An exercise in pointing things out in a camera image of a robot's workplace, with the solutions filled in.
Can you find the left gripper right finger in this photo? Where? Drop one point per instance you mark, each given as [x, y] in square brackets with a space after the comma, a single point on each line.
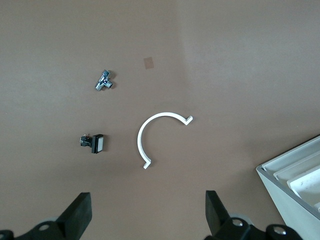
[217, 220]

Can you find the black rectangular white-faced button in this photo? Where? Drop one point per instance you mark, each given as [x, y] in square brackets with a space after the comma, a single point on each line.
[98, 143]

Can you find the chrome metal tee fitting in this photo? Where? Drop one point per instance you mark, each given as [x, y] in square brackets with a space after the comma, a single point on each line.
[103, 81]

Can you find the white curved plastic clip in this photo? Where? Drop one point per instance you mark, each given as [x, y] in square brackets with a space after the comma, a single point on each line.
[139, 140]

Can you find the white drawer cabinet shell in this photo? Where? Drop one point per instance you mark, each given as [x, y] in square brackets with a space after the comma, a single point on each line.
[275, 195]

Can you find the small brown tape patch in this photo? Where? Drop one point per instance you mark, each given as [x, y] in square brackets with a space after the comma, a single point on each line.
[149, 63]

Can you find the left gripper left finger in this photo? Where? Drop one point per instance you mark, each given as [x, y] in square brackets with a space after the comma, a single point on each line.
[75, 220]

